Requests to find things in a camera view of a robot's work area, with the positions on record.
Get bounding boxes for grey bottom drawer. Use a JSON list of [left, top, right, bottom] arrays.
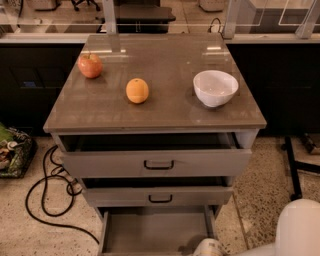
[[98, 206, 217, 256]]

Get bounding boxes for grey drawer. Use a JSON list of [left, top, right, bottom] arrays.
[[83, 177, 233, 207], [98, 206, 217, 256], [62, 147, 251, 178]]

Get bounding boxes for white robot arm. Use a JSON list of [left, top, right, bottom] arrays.
[[192, 199, 320, 256]]

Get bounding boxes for grey drawer cabinet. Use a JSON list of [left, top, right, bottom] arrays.
[[42, 32, 268, 221]]

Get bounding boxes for grey top drawer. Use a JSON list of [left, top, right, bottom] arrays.
[[62, 147, 251, 178]]

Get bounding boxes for grey middle drawer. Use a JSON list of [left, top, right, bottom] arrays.
[[83, 177, 233, 207]]

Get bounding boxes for orange fruit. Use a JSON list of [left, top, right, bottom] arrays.
[[126, 78, 149, 104]]

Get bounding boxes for white ceramic bowl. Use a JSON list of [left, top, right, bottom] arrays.
[[193, 70, 239, 108]]

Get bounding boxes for red apple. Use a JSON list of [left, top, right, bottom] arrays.
[[77, 53, 103, 79]]

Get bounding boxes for green patterned basket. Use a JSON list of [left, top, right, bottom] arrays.
[[0, 123, 37, 178]]

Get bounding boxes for black stand leg with caster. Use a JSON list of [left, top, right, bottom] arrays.
[[281, 136, 320, 201]]

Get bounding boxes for black office chair base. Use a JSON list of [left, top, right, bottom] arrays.
[[71, 0, 101, 12]]

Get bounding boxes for black floor cable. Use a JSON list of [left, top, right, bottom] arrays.
[[24, 144, 100, 245]]

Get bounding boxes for black cable behind cabinet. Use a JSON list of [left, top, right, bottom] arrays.
[[207, 17, 225, 34]]

